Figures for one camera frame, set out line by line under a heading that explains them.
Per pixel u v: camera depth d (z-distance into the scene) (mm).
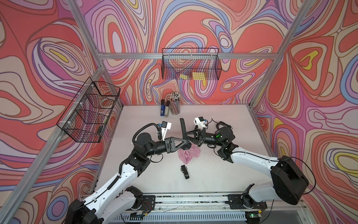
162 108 1143
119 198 575
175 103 1040
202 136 615
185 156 861
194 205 734
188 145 650
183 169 842
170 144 594
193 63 959
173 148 595
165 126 627
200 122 688
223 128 601
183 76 822
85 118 736
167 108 1134
